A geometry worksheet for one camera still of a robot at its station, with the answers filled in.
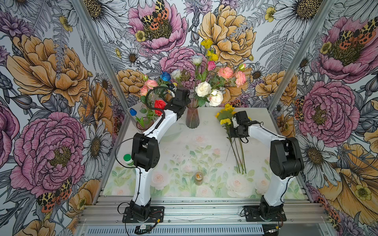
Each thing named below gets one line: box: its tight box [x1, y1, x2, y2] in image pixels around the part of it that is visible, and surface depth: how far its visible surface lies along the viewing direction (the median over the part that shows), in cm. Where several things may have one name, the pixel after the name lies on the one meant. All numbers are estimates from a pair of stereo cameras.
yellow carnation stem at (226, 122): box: [220, 118, 233, 145], surface depth 107 cm
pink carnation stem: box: [139, 74, 158, 119], surface depth 79 cm
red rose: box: [154, 99, 166, 117], surface depth 72 cm
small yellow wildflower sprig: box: [200, 38, 219, 62], surface depth 89 cm
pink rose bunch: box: [208, 63, 247, 88], surface depth 73 cm
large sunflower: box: [215, 103, 237, 122], surface depth 113 cm
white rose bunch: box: [170, 55, 224, 107], surface depth 73 cm
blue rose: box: [159, 71, 171, 83], surface depth 79 cm
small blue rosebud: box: [129, 107, 138, 117], surface depth 83 cm
